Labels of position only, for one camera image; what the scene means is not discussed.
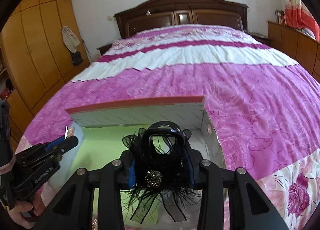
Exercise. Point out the red white curtain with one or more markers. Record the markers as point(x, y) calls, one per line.
point(299, 17)

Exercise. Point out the right wooden nightstand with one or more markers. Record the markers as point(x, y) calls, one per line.
point(261, 38)

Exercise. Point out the dark wooden headboard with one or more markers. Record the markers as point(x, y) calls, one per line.
point(163, 13)

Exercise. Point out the left hand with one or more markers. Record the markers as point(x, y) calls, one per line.
point(37, 206)

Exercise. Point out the black feather hair accessory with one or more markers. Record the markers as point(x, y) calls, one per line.
point(162, 171)

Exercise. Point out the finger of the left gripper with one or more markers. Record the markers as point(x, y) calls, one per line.
point(61, 145)

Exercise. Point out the wooden side cabinet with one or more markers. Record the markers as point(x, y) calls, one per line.
point(296, 45)

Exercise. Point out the wooden nightstand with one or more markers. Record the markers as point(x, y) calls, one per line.
point(103, 49)
point(261, 38)

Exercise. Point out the orange wooden wardrobe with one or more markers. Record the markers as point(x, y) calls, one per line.
point(36, 59)

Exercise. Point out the left wooden nightstand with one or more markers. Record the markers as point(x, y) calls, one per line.
point(103, 49)

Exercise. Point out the beige hanging cloth bag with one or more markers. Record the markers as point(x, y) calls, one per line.
point(70, 40)

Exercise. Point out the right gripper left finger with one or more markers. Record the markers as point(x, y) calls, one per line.
point(116, 176)

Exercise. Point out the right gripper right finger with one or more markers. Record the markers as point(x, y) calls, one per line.
point(206, 176)

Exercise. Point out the small black hanging bag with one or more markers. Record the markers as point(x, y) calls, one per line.
point(76, 58)

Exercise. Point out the pink floral bedspread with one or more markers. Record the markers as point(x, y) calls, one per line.
point(264, 106)

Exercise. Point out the red cardboard jewelry box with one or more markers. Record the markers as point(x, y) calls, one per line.
point(100, 131)

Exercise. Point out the pink hair clip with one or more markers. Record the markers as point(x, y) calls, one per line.
point(69, 132)

